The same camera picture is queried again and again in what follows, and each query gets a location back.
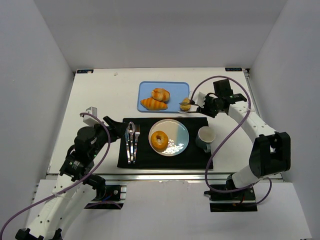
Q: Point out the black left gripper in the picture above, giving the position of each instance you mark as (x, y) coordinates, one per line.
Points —
(110, 127)

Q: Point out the teal ceramic mug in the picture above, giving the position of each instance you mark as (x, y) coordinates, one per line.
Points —
(205, 137)

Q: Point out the striped orange croissant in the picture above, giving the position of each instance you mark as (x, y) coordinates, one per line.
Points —
(152, 104)

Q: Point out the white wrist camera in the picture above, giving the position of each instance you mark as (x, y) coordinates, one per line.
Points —
(200, 100)
(89, 119)

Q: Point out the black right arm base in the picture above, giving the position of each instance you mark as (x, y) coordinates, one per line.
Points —
(240, 201)

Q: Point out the blue plastic tray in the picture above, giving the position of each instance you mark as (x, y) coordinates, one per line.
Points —
(178, 91)

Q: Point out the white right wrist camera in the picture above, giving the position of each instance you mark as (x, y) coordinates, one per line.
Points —
(200, 100)

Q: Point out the dark left corner label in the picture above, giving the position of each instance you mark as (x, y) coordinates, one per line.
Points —
(84, 71)

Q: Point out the round golden bread roll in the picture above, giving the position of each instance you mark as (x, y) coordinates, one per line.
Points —
(160, 94)

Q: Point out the aluminium frame rail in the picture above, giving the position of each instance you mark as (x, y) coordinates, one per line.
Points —
(218, 179)

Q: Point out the steel serving tongs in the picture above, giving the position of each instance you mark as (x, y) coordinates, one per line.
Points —
(190, 111)

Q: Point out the steel spoon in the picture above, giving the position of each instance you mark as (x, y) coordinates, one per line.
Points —
(131, 130)

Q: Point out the black cloth placemat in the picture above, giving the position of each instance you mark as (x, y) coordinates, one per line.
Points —
(191, 158)

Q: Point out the orange bagel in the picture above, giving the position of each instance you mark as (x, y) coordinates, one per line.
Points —
(159, 140)

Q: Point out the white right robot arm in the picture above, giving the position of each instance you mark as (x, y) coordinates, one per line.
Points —
(271, 150)

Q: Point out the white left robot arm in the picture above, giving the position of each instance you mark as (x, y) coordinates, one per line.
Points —
(76, 184)

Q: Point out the cream and blue plate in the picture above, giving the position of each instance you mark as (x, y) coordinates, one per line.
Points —
(177, 134)

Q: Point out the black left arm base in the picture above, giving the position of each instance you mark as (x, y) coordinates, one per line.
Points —
(112, 197)

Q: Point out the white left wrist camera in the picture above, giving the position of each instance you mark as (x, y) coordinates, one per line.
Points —
(89, 119)

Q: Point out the dark corner label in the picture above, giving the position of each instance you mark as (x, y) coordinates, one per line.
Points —
(233, 69)
(84, 71)

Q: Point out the steel table knife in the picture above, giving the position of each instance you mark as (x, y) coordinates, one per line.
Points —
(127, 139)

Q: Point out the dark right corner label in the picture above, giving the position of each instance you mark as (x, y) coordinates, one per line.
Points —
(233, 69)

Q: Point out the steel fork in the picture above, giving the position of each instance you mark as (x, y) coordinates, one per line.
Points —
(136, 137)

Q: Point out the brown bread slice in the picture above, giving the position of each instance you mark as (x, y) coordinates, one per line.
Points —
(185, 105)

